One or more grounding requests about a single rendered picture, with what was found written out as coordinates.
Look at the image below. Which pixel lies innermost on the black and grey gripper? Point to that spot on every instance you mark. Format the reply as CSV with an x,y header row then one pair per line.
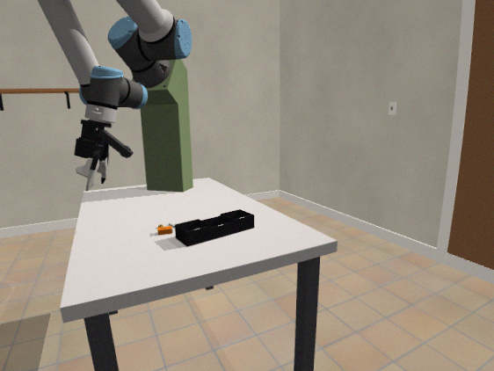
x,y
85,149

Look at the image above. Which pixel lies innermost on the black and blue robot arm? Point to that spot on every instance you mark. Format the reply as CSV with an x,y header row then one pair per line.
x,y
163,39

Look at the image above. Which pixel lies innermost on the orange rectangular block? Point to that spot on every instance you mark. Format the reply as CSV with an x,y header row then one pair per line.
x,y
164,230

